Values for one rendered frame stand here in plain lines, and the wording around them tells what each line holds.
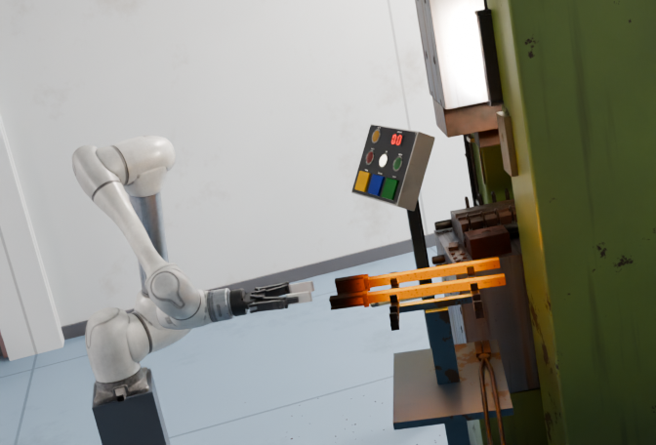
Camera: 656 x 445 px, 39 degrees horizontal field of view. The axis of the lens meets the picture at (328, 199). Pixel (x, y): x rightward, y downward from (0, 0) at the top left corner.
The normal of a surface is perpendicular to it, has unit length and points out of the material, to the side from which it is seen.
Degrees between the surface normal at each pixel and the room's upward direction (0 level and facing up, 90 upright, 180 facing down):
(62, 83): 90
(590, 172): 90
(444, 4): 90
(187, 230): 90
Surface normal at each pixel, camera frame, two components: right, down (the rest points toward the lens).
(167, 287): -0.07, -0.28
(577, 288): 0.05, 0.25
